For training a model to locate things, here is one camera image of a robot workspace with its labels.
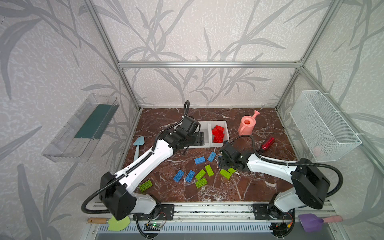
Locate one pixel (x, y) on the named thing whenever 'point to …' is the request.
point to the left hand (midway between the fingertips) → (201, 134)
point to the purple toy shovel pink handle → (311, 223)
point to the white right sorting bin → (222, 123)
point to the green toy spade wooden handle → (114, 225)
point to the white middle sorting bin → (205, 127)
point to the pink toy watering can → (247, 124)
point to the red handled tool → (268, 143)
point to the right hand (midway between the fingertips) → (223, 157)
